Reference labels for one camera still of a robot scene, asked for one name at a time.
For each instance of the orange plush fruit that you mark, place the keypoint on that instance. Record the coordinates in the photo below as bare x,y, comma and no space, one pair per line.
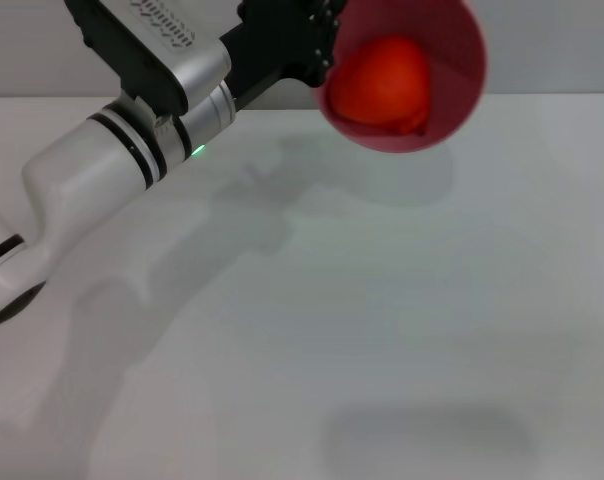
382,85

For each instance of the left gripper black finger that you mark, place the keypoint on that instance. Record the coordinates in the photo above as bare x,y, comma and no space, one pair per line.
324,65

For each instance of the pink bowl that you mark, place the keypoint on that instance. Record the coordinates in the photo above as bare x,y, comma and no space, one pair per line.
457,75

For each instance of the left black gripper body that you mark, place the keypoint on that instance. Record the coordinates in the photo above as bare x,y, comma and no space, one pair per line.
277,45

